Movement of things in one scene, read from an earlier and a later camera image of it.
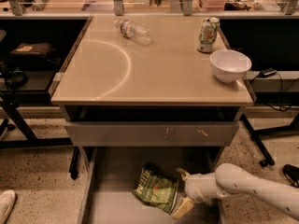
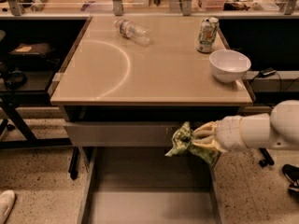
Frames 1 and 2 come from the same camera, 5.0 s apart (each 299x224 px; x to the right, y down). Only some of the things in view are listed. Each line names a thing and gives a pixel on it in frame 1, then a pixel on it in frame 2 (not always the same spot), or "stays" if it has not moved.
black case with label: x=25 y=49 stays
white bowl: x=229 y=65 stays
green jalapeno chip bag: x=156 y=187 → x=183 y=142
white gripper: x=193 y=187 → x=229 y=132
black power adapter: x=264 y=73 stays
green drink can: x=207 y=34 stays
